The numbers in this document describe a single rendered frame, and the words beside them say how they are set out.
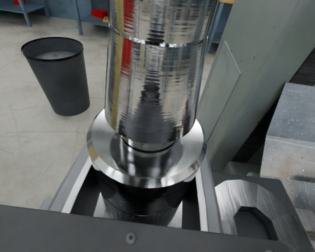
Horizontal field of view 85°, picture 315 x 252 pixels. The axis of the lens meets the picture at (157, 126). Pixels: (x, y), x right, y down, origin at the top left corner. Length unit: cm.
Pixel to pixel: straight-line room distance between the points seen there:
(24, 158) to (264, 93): 170
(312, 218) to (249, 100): 31
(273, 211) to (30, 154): 173
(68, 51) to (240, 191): 199
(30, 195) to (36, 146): 45
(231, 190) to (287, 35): 39
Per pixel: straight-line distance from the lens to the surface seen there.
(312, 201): 65
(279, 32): 51
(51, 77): 173
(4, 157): 187
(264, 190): 21
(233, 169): 75
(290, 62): 54
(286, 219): 21
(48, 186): 156
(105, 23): 396
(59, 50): 209
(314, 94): 61
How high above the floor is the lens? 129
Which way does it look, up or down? 45 degrees down
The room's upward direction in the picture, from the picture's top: 9 degrees clockwise
